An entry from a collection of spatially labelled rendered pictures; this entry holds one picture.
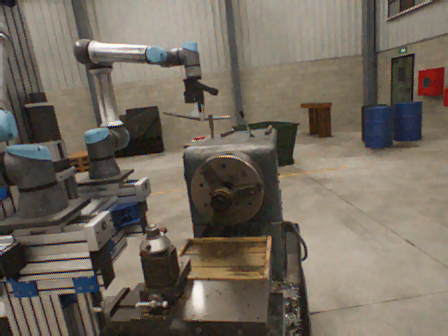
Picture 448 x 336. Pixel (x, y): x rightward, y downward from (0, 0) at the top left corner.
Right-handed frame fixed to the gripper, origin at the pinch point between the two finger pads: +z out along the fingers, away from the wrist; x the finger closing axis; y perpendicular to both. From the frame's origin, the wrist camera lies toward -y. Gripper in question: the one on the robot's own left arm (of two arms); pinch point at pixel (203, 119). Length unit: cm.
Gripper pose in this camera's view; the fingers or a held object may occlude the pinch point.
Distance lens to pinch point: 152.7
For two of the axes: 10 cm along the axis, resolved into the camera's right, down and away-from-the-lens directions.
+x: -1.6, 2.5, -9.6
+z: 1.1, 9.7, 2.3
